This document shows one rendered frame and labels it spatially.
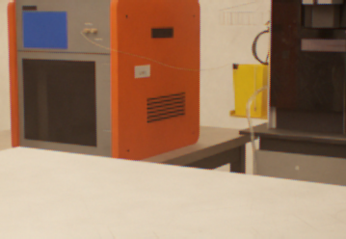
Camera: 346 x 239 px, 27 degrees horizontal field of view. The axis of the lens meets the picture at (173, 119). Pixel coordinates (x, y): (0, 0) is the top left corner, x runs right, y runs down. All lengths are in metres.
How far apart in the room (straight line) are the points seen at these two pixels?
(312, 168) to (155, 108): 0.51
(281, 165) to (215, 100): 1.48
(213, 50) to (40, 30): 1.78
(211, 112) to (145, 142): 1.75
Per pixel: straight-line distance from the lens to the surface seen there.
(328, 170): 2.16
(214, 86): 3.64
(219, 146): 2.18
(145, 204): 0.73
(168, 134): 2.03
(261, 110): 2.32
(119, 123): 1.83
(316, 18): 2.14
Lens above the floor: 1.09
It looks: 8 degrees down
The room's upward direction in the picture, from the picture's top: straight up
